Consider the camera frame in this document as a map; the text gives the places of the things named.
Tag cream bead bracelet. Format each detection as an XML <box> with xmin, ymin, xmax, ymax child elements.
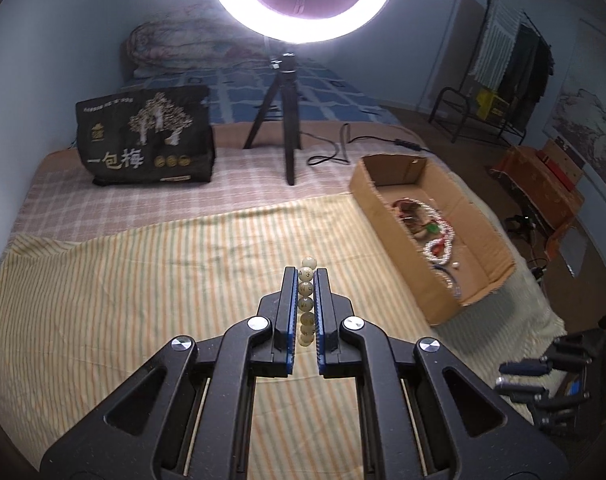
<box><xmin>297</xmin><ymin>256</ymin><xmax>318</xmax><ymax>347</ymax></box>

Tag thick twisted pearl necklace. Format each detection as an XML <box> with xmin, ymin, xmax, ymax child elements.
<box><xmin>407</xmin><ymin>198</ymin><xmax>457</xmax><ymax>267</ymax></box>

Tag brown leather watch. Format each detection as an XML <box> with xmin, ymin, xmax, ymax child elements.
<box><xmin>392</xmin><ymin>198</ymin><xmax>431</xmax><ymax>240</ymax></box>

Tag blue bangle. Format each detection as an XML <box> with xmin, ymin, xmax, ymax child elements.
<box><xmin>432</xmin><ymin>264</ymin><xmax>458</xmax><ymax>290</ymax></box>

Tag cardboard box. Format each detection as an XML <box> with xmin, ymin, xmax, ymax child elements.
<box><xmin>350</xmin><ymin>154</ymin><xmax>516</xmax><ymax>326</ymax></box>

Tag orange cloth covered box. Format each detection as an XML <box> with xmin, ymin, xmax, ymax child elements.
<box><xmin>488</xmin><ymin>145</ymin><xmax>584</xmax><ymax>259</ymax></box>

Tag black snack bag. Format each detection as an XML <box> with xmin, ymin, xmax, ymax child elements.
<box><xmin>75</xmin><ymin>86</ymin><xmax>216</xmax><ymax>186</ymax></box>

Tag yellow striped cloth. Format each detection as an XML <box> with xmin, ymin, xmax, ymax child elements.
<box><xmin>0</xmin><ymin>194</ymin><xmax>565</xmax><ymax>465</ymax></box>

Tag plaid brown blanket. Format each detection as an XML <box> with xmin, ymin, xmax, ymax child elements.
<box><xmin>10</xmin><ymin>120</ymin><xmax>454</xmax><ymax>244</ymax></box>

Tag yellow crate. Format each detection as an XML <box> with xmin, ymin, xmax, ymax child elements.
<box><xmin>475</xmin><ymin>88</ymin><xmax>509</xmax><ymax>124</ymax></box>

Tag black metal rack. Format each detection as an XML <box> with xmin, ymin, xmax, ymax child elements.
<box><xmin>428</xmin><ymin>0</ymin><xmax>526</xmax><ymax>146</ymax></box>

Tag folded floral quilt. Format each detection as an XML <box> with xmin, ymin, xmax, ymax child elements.
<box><xmin>125</xmin><ymin>3</ymin><xmax>269</xmax><ymax>73</ymax></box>

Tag dark hanging clothes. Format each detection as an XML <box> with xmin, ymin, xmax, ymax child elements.
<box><xmin>498</xmin><ymin>25</ymin><xmax>554</xmax><ymax>131</ymax></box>

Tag white striped hanging towel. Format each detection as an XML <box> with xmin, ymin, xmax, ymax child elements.
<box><xmin>469</xmin><ymin>0</ymin><xmax>523</xmax><ymax>91</ymax></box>

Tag black power cable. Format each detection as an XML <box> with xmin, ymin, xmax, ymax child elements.
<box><xmin>299</xmin><ymin>121</ymin><xmax>434</xmax><ymax>167</ymax></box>

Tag wall landscape painting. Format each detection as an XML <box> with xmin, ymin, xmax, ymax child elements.
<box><xmin>546</xmin><ymin>21</ymin><xmax>606</xmax><ymax>186</ymax></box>

